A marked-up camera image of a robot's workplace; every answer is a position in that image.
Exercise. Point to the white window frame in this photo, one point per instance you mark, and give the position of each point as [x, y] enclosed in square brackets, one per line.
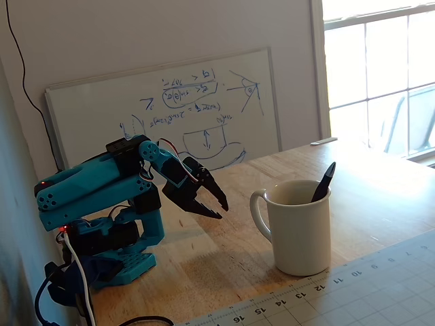
[319, 68]

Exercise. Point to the grey cutting mat with ruler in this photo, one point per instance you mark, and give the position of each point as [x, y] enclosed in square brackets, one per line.
[374, 292]

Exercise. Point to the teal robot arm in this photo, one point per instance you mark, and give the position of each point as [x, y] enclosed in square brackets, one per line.
[88, 176]

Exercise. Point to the teal black gripper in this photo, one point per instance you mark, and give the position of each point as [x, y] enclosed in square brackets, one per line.
[190, 195]

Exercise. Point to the cream ceramic mug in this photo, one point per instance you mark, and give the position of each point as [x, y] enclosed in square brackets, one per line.
[299, 237]

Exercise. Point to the small white flat strip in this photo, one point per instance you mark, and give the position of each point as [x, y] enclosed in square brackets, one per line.
[323, 141]

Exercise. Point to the whiteboard with blue writing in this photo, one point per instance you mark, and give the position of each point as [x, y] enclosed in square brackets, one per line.
[102, 112]

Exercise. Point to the black pen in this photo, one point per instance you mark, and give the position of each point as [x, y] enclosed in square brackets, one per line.
[324, 181]

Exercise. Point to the outdoor chair behind window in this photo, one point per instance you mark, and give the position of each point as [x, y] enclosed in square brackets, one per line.
[397, 119]

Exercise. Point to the dark blue table clamp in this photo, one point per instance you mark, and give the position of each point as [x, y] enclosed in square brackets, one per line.
[98, 270]

